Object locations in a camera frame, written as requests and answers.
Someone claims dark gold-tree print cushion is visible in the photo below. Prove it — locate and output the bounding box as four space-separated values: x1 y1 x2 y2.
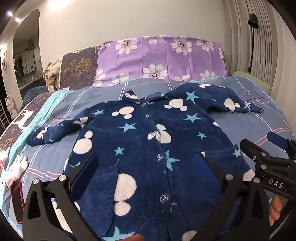
59 45 102 91

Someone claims white plush toy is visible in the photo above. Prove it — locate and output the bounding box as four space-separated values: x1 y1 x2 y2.
0 148 29 186

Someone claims green pillow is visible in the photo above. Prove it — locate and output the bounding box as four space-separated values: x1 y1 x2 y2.
232 71 272 93

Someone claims beige knit garment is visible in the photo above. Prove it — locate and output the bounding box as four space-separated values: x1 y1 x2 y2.
44 60 62 92

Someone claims purple floral pillow cover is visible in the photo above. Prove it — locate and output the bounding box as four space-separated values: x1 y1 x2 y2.
92 35 226 87

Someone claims white pleated curtain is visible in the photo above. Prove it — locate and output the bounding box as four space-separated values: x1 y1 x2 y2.
223 0 296 98

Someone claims blue fleece star blanket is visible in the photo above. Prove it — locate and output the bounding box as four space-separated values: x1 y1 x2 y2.
26 83 265 241

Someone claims white ladder rack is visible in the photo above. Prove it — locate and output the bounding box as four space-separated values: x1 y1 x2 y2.
0 109 10 130

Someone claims white cartoon wall decoration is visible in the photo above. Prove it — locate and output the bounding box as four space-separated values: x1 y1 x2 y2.
0 49 8 77

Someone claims blue striped bed sheet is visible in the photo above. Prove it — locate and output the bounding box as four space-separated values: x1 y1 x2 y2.
0 75 296 241

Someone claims white plush cat figure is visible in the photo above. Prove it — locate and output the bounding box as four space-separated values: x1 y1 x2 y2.
5 95 18 118

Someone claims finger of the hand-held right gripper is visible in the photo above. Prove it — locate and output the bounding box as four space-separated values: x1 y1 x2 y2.
267 131 296 160
240 138 290 171

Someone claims arched wall mirror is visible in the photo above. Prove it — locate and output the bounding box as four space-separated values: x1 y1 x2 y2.
13 9 45 98

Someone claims red phone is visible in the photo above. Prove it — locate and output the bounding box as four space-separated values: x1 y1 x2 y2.
10 181 25 224

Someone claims black floor lamp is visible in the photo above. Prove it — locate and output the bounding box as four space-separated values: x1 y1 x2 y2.
247 13 259 75

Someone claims blue knit blanket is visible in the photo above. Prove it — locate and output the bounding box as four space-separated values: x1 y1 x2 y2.
22 86 50 105

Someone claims teal blanket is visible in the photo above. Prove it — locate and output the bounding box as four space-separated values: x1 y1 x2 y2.
30 89 77 123

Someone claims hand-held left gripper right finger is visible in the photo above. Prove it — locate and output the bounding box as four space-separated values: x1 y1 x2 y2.
193 152 271 241

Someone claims dark deer-print blanket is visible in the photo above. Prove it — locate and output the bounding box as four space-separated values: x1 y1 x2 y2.
0 93 56 151

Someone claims person's right hand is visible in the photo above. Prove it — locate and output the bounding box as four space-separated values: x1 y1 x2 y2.
269 195 283 226

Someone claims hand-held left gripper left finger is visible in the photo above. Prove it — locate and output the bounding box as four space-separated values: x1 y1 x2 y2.
22 153 102 241

